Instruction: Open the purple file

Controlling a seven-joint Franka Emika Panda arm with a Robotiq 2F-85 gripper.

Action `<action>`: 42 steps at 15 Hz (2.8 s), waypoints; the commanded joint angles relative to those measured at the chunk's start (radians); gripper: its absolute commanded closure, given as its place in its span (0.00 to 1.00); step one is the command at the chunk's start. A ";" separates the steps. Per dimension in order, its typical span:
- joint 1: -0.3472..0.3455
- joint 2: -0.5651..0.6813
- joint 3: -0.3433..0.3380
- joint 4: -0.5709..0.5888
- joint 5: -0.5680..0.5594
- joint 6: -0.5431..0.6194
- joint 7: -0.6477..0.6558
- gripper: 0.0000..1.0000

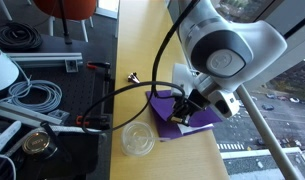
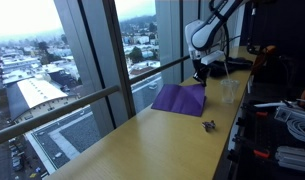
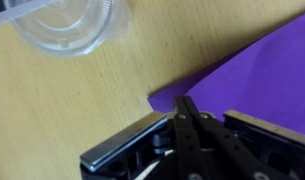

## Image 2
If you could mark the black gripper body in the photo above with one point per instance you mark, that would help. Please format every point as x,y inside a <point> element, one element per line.
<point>201,68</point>

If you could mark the purple cloth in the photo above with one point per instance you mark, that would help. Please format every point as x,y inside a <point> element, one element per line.
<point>178,98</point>

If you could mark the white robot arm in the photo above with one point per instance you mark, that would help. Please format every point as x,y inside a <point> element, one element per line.
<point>205,33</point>

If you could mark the clear drinking straw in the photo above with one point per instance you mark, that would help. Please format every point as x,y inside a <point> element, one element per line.
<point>226,70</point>

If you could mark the clear plastic cup with lid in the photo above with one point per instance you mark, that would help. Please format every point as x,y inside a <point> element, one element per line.
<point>229,91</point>

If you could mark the grey window mullion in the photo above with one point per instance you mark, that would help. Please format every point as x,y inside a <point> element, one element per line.
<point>168,33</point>
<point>92,50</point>

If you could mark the black stand pole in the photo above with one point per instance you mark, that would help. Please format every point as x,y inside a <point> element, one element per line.
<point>251,30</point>

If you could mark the black perforated board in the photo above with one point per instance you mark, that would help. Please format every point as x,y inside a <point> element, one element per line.
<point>258,140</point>

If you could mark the white power strip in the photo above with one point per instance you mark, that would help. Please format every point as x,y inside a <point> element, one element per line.
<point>288,113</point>

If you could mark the grey metal window railing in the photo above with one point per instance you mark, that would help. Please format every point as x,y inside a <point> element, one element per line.
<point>58,111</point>

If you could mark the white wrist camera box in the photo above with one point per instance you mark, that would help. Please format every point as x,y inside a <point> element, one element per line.
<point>212,57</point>

